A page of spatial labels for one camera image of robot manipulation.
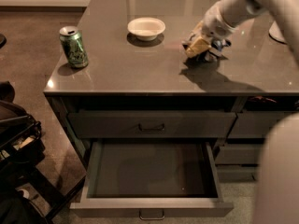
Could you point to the open grey middle drawer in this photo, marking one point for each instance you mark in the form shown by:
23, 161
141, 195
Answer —
152, 180

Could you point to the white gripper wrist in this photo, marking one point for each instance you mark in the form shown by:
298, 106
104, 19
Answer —
214, 25

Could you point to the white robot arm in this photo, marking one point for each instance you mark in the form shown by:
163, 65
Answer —
284, 12

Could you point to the grey right middle drawer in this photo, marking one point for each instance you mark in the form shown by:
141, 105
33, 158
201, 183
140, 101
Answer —
238, 154

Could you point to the white plastic canister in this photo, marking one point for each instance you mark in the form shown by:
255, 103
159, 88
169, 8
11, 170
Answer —
276, 34

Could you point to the grey right bottom drawer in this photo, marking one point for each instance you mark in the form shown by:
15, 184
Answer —
236, 174

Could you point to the closed grey top drawer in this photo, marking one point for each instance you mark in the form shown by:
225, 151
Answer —
151, 124

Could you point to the green soda can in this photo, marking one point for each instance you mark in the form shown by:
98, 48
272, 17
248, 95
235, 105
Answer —
72, 44

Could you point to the white paper bowl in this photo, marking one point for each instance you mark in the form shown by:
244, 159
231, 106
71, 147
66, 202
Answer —
146, 29

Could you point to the grey counter cabinet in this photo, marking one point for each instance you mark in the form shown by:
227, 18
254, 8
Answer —
126, 74

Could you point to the grey right top drawer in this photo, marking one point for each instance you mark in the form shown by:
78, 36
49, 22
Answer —
256, 124

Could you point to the blue chip bag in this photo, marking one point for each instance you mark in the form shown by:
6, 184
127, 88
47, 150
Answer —
214, 53

